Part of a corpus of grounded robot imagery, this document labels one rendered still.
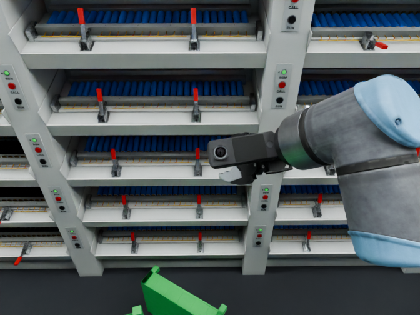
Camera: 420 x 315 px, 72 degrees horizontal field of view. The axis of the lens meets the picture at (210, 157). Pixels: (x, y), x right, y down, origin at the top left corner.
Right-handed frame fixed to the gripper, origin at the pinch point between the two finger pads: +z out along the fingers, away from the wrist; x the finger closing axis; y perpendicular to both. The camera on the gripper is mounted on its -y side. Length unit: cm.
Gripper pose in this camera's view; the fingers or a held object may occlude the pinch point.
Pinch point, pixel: (219, 166)
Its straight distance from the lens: 62.1
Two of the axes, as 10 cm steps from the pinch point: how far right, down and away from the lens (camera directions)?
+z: -5.1, 2.1, 8.4
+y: 8.5, -0.4, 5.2
